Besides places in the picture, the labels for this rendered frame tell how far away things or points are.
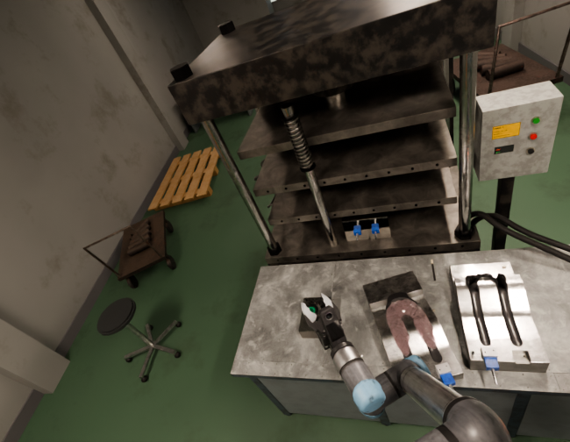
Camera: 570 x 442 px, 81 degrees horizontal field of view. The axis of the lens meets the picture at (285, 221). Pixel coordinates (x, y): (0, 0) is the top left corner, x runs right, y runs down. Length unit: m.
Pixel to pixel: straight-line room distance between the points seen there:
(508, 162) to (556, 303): 0.68
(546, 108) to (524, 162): 0.28
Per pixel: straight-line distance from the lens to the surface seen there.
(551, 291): 1.93
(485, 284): 1.74
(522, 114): 1.86
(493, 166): 1.98
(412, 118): 1.71
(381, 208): 1.98
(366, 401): 0.94
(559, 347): 1.79
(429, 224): 2.19
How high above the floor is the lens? 2.34
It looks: 39 degrees down
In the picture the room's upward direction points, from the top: 25 degrees counter-clockwise
